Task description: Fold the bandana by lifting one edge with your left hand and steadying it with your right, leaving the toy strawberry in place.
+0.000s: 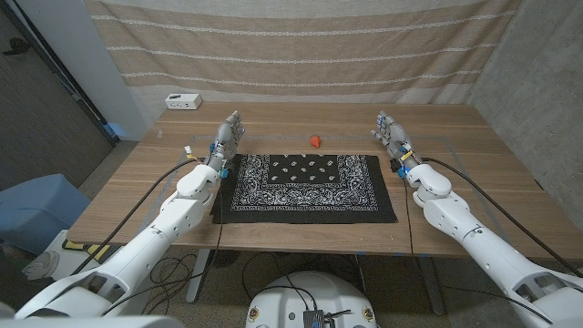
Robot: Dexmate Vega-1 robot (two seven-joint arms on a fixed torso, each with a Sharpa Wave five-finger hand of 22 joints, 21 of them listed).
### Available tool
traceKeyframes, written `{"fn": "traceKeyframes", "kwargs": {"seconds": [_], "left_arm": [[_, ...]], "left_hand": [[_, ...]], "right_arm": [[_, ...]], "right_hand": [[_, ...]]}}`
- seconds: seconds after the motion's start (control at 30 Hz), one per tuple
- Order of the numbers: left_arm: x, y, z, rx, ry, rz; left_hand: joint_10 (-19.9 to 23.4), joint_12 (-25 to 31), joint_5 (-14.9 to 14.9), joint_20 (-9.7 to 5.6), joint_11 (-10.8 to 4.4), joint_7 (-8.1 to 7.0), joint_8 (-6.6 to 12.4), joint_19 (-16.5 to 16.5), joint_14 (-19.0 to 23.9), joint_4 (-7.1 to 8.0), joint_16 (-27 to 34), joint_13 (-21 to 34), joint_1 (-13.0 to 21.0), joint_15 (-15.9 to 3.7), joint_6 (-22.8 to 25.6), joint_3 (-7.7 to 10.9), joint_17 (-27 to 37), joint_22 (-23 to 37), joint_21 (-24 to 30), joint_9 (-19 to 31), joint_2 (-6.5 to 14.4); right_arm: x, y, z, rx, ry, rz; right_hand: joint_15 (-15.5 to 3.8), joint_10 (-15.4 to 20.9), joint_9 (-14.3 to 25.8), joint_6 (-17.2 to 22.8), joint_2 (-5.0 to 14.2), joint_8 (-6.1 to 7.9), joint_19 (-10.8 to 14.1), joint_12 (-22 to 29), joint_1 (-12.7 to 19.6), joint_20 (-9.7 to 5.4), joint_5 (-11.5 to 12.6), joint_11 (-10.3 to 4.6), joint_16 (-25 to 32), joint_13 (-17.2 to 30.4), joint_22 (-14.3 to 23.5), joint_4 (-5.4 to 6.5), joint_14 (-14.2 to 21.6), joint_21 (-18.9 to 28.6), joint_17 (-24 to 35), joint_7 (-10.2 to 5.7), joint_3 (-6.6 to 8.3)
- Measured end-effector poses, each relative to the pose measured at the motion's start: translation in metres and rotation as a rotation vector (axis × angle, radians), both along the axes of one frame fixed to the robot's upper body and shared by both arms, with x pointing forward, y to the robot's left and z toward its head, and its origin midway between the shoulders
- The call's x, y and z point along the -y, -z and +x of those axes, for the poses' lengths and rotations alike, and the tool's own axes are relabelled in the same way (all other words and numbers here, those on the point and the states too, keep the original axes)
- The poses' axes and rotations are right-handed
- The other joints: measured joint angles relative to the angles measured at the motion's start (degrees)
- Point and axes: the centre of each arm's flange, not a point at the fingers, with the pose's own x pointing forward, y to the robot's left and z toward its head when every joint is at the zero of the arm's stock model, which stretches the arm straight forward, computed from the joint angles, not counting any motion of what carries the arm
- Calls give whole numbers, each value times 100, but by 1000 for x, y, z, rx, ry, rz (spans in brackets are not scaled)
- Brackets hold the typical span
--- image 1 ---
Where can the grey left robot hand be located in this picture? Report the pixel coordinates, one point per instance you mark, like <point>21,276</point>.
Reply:
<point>225,141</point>

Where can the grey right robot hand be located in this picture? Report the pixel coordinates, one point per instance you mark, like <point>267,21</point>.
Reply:
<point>394,136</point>

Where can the black paisley bandana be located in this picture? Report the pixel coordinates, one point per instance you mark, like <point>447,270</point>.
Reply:
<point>305,191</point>

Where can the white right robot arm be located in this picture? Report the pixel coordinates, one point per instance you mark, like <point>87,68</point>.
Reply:
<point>492,259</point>

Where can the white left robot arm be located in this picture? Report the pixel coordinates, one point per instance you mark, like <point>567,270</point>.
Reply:
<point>136,255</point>

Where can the red toy strawberry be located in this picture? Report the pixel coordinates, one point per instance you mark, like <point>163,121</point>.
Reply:
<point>315,141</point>

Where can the white power strip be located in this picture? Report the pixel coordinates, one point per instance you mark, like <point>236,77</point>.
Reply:
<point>183,101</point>

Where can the beige striped backdrop cloth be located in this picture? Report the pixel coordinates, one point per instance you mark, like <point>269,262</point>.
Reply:
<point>296,45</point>

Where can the grey table leg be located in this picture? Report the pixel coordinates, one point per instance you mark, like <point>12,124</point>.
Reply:
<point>430,282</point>
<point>198,273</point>

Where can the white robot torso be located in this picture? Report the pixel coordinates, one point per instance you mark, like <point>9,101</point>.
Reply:
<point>328,291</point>

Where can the grey torso device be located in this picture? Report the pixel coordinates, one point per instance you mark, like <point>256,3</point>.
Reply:
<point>313,320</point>

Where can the blue upholstered seat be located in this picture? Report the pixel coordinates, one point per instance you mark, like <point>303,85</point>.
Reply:
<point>36,209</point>

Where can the white printed floor sheet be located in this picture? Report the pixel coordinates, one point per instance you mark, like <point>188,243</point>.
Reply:
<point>45,264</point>

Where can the black door frame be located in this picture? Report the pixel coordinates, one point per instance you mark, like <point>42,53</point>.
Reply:
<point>59,73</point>

